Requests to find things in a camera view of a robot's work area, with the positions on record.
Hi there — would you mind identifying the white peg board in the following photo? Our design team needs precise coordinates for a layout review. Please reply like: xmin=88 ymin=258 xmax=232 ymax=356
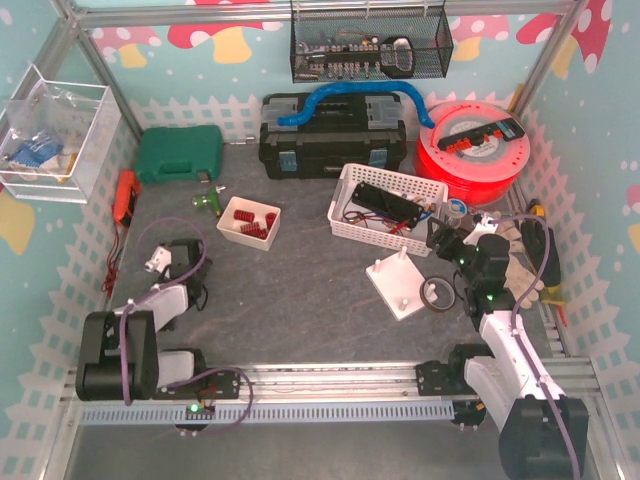
xmin=365 ymin=246 xmax=425 ymax=321

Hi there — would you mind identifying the large red spring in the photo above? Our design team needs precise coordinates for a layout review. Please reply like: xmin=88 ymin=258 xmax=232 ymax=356
xmin=265 ymin=212 xmax=277 ymax=231

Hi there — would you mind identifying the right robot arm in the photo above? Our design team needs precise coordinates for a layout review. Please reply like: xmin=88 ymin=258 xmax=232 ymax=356
xmin=426 ymin=216 xmax=589 ymax=479

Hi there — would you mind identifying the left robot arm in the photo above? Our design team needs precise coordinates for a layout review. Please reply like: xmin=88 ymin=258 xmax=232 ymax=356
xmin=75 ymin=238 xmax=211 ymax=405

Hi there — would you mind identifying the white spring tray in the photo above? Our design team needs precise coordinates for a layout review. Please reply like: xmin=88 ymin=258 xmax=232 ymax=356
xmin=217 ymin=196 xmax=281 ymax=251

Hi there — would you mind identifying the black work glove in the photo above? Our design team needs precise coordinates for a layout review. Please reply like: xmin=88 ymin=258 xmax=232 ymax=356
xmin=520 ymin=219 xmax=562 ymax=288

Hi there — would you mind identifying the yellow black screwdriver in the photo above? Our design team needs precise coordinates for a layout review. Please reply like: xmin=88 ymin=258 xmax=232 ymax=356
xmin=527 ymin=199 xmax=546 ymax=219

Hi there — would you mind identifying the orange multimeter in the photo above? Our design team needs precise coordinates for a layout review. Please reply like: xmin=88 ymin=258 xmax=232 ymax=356
xmin=112 ymin=169 xmax=141 ymax=228

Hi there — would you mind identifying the green tool case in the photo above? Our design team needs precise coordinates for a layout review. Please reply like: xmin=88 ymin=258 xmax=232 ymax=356
xmin=134 ymin=125 xmax=224 ymax=184

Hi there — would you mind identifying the white perforated basket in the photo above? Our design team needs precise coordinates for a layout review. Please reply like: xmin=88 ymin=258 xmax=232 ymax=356
xmin=327 ymin=163 xmax=448 ymax=257

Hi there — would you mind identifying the red filament spool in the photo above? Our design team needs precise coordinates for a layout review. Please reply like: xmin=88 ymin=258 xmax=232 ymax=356
xmin=413 ymin=100 xmax=531 ymax=207

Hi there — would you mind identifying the black battery holder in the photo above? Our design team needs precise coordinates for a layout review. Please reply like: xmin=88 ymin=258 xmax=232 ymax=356
xmin=351 ymin=182 xmax=424 ymax=228

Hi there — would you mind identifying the black terminal strip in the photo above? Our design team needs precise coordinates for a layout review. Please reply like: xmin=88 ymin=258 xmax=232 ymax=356
xmin=437 ymin=118 xmax=525 ymax=154

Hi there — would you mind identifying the clear acrylic box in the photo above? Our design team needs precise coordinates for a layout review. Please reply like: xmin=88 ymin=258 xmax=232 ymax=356
xmin=1 ymin=66 xmax=121 ymax=204

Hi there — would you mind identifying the blue white work glove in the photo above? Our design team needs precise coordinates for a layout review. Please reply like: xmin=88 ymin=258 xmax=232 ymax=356
xmin=9 ymin=131 xmax=64 ymax=169

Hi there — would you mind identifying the black toolbox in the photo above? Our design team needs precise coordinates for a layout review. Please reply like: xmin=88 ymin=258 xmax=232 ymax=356
xmin=258 ymin=93 xmax=407 ymax=180

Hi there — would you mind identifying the solder wire spool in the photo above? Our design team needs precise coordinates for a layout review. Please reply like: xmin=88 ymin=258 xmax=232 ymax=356
xmin=446 ymin=198 xmax=468 ymax=219

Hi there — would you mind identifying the green hose nozzle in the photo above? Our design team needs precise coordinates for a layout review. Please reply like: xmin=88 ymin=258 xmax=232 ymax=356
xmin=192 ymin=186 xmax=226 ymax=218

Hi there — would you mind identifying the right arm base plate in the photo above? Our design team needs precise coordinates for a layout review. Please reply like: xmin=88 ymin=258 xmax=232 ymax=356
xmin=415 ymin=360 xmax=474 ymax=396

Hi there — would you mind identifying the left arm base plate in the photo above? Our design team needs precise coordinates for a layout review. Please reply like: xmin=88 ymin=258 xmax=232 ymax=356
xmin=158 ymin=367 xmax=241 ymax=402

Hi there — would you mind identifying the blue corrugated hose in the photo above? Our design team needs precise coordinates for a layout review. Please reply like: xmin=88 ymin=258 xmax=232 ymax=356
xmin=277 ymin=81 xmax=437 ymax=130

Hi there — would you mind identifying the grey slotted cable duct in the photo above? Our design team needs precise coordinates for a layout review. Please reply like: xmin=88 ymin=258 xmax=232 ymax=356
xmin=80 ymin=401 xmax=455 ymax=426

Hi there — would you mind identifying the black wire mesh basket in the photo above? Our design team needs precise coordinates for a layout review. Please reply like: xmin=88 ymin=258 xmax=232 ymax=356
xmin=290 ymin=1 xmax=454 ymax=83

